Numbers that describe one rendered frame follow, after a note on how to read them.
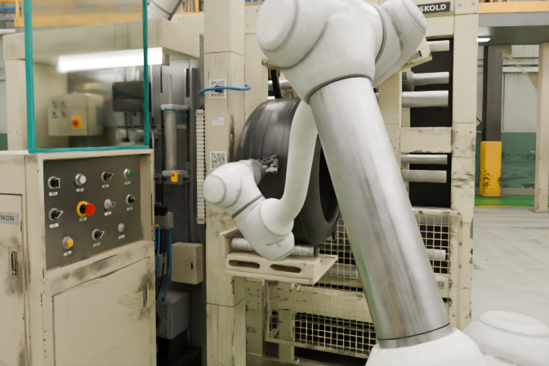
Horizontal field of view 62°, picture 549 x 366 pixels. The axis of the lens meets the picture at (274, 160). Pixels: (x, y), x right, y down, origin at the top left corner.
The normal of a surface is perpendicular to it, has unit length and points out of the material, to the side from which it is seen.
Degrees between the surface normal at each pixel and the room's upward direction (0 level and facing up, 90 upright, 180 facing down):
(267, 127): 55
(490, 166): 90
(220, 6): 90
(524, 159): 90
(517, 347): 47
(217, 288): 90
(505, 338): 40
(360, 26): 73
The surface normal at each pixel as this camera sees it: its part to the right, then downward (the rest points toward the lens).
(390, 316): -0.65, -0.05
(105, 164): 0.93, 0.02
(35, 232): -0.36, 0.05
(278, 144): -0.33, -0.33
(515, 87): -0.11, 0.05
